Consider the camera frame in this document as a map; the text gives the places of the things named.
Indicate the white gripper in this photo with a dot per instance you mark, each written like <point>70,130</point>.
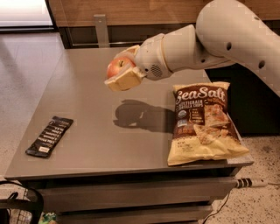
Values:
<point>150,58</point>

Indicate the left metal wall bracket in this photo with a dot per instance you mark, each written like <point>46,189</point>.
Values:
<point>101,28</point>

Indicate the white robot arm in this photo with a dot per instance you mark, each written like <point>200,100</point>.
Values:
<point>226,32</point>

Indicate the red apple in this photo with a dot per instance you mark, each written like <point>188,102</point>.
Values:
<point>118,65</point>

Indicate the sea salt tortilla chips bag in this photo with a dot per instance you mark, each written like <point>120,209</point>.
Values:
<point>202,128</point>

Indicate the grey drawer cabinet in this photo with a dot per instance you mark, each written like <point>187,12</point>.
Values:
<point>139,198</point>

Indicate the black chair frame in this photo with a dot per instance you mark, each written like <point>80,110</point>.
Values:
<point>34,208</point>

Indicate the black rxbar chocolate bar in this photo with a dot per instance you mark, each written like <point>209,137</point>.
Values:
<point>47,140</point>

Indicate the black white striped cable plug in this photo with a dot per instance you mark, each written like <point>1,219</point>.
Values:
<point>250,183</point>

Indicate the horizontal metal rail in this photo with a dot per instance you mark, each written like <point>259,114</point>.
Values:
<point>109,44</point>

